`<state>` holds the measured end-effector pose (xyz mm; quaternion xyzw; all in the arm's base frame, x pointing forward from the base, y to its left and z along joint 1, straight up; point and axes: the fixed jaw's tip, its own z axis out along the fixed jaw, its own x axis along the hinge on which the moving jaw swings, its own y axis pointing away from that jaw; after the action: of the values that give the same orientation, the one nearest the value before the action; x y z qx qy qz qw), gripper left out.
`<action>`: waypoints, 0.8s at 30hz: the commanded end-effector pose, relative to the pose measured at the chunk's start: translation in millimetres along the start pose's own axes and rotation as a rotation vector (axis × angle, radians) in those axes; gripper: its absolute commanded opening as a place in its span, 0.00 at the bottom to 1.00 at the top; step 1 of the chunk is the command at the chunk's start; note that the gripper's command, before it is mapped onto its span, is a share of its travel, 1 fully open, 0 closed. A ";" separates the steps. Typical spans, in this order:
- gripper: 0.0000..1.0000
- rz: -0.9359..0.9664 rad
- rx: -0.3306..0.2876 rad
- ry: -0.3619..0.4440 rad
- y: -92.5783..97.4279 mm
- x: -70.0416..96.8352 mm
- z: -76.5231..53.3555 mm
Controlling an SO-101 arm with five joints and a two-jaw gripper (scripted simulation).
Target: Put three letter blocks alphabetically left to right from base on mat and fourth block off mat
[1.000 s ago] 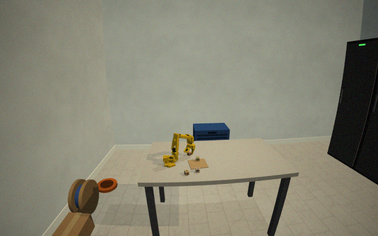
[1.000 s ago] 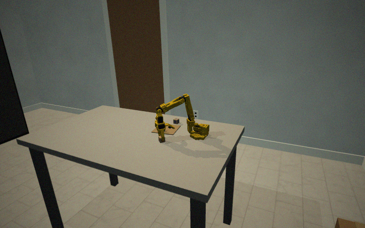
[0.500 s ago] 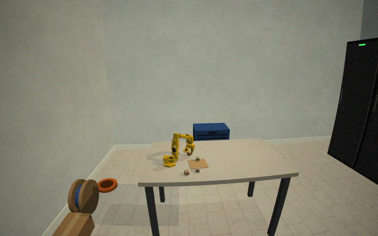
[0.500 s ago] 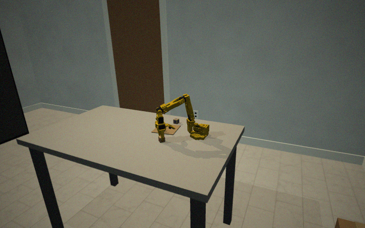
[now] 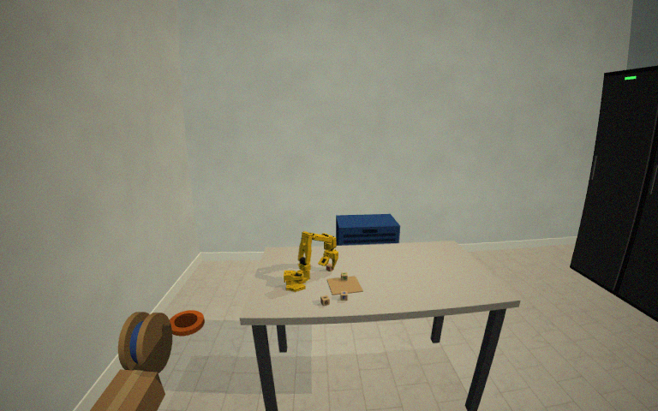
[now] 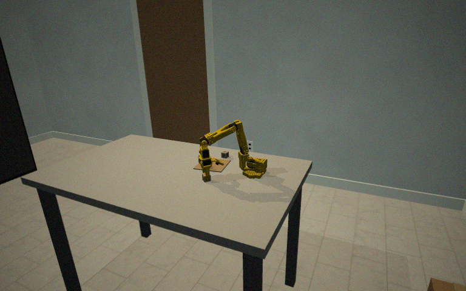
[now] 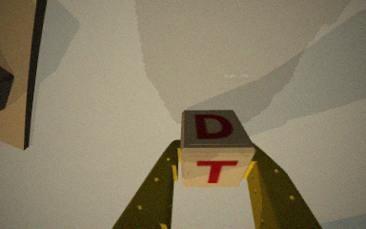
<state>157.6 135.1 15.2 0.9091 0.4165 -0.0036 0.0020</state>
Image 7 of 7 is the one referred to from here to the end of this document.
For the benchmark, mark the tan flat mat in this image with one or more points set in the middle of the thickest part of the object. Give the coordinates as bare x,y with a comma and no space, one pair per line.
21,25

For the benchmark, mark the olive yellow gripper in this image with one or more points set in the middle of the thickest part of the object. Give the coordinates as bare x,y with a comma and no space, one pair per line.
276,203

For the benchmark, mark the wooden letter block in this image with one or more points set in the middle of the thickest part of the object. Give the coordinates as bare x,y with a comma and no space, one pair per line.
6,80
215,150

